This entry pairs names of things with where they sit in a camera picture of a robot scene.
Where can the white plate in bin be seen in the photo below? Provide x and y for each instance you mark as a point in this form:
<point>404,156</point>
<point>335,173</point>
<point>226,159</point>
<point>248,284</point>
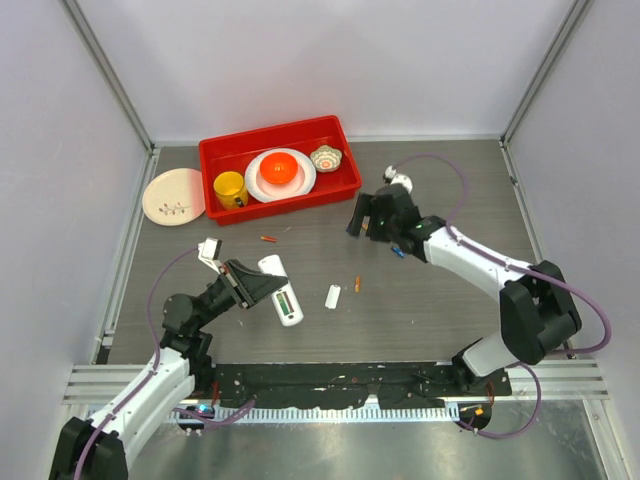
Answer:
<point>264,191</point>

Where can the slotted cable duct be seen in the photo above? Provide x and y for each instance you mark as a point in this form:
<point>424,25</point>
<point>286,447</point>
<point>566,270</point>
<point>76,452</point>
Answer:
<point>369,413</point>

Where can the pink floral plate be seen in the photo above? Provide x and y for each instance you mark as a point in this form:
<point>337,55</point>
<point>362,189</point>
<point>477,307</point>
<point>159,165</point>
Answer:
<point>174,198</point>

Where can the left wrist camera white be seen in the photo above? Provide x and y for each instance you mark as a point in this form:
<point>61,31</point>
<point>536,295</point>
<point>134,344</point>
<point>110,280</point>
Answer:
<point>208,253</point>

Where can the white remote control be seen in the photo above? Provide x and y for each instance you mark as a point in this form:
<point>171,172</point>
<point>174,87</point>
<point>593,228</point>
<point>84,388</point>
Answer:
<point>281,290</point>

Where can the small patterned dish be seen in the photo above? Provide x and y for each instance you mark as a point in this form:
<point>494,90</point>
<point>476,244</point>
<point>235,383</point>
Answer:
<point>326,159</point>

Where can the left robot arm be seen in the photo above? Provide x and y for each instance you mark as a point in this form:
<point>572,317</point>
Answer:
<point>106,445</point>

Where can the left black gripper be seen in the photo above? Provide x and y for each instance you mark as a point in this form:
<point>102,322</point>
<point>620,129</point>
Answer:
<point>251,286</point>

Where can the yellow mug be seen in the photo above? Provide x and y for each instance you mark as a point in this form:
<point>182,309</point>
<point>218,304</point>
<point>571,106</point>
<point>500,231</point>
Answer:
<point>230,190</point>

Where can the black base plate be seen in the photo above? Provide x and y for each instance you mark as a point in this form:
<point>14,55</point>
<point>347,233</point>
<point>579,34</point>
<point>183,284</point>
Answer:
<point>339,386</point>

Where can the white battery cover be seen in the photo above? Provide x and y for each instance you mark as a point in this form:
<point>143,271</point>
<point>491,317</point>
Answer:
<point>332,297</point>

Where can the red plastic bin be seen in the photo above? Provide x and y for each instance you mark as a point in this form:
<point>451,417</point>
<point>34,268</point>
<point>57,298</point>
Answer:
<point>234,152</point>

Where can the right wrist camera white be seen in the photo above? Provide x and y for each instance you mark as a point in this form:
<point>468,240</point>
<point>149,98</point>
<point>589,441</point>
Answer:
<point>392,176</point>

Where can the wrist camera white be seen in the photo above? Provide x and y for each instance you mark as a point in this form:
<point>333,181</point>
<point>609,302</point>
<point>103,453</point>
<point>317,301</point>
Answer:
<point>208,253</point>
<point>392,176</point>

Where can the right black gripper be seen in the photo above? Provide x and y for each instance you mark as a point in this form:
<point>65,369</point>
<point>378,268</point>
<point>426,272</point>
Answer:
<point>366,205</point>

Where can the orange bowl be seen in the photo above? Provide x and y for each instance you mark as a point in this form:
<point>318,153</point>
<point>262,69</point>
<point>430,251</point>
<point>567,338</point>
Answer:
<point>278,168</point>

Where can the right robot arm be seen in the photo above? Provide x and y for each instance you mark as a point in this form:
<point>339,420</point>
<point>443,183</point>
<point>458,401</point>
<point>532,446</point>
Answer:
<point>536,314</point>

